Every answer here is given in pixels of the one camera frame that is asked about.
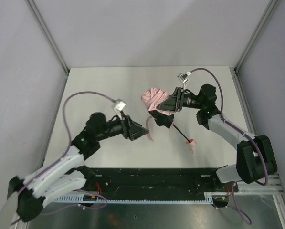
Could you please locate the right aluminium frame post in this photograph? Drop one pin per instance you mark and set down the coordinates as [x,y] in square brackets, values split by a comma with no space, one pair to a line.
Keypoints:
[258,31]

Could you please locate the left aluminium frame post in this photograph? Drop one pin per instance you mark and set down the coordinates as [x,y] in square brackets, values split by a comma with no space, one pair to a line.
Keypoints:
[47,35]

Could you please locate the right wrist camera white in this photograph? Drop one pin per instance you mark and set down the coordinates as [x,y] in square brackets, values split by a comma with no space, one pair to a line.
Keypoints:
[184,79]

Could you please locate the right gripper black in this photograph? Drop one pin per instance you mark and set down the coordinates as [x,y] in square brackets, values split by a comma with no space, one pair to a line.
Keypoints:
[178,99]

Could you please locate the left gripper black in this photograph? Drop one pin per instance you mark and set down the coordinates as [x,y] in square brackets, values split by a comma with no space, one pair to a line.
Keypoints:
[128,128]

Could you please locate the pink folding umbrella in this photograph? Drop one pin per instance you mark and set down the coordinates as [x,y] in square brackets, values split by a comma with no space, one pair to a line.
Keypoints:
[151,99]

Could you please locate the aluminium frame post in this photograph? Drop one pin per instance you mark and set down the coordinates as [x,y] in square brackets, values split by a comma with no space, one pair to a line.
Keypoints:
[47,35]
[258,31]

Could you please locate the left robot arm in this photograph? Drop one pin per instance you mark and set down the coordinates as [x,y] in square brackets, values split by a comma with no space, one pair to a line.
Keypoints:
[68,172]

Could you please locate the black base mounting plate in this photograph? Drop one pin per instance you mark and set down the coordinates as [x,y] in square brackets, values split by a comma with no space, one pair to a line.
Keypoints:
[155,184]

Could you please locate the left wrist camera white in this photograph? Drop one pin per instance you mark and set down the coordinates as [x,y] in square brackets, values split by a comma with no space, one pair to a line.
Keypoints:
[118,106]

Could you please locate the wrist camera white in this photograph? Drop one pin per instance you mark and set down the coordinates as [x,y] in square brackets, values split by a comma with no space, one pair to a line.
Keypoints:
[118,106]
[184,79]

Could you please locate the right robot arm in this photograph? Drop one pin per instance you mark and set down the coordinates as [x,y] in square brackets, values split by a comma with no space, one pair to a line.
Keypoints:
[255,160]

